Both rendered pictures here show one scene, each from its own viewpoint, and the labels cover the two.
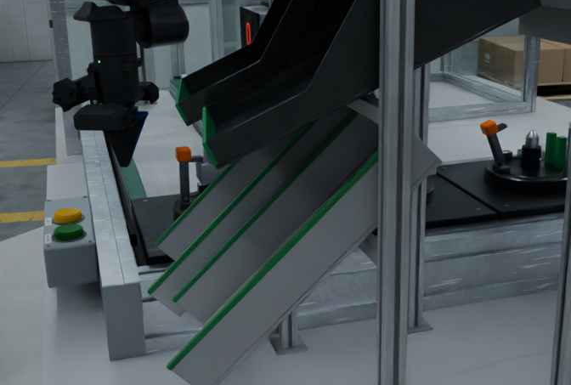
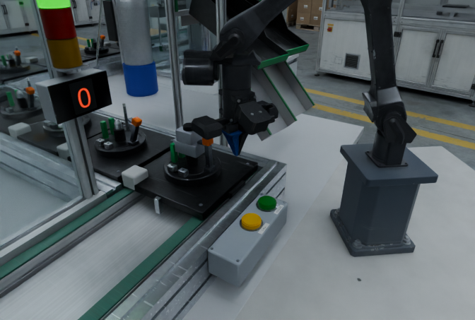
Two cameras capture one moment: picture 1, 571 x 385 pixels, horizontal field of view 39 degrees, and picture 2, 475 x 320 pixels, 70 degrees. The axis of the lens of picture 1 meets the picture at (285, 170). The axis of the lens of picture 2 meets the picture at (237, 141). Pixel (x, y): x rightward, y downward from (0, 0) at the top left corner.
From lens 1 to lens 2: 1.65 m
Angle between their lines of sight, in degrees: 117
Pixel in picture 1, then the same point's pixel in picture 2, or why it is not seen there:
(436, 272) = not seen: hidden behind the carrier
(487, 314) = not seen: hidden behind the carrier
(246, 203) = (270, 84)
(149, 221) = (225, 185)
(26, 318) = (297, 243)
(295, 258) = (288, 71)
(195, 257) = (283, 105)
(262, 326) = (295, 90)
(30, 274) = (266, 291)
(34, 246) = not seen: outside the picture
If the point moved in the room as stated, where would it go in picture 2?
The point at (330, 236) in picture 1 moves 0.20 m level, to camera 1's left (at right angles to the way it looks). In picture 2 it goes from (282, 65) to (333, 77)
